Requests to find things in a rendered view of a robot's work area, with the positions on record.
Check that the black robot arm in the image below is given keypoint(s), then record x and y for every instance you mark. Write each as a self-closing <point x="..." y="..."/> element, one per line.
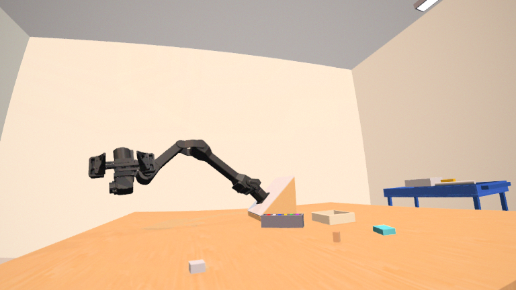
<point x="200" y="150"/>

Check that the small light blue block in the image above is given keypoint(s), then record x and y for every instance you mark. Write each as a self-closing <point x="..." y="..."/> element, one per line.
<point x="384" y="230"/>

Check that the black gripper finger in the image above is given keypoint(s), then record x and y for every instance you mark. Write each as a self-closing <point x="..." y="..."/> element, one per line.
<point x="143" y="160"/>
<point x="99" y="165"/>

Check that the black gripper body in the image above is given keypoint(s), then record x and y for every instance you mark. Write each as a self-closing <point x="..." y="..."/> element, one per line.
<point x="121" y="166"/>

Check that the small white block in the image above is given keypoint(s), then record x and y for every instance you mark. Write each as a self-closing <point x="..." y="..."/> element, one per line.
<point x="197" y="266"/>

